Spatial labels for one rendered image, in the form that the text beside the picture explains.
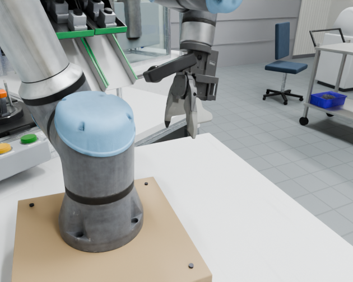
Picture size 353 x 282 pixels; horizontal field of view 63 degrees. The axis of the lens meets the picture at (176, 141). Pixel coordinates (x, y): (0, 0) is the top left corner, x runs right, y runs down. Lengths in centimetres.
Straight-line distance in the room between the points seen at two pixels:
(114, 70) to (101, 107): 77
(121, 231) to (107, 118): 19
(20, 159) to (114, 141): 45
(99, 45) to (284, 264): 102
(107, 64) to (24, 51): 73
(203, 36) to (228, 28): 554
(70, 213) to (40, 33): 28
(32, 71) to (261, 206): 55
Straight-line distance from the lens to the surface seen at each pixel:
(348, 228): 217
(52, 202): 63
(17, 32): 50
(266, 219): 69
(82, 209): 49
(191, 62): 64
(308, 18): 756
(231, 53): 632
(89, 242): 51
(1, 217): 79
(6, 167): 83
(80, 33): 106
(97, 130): 41
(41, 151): 86
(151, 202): 61
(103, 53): 125
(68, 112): 44
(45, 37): 51
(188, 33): 65
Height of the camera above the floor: 130
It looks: 27 degrees down
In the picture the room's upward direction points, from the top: 1 degrees counter-clockwise
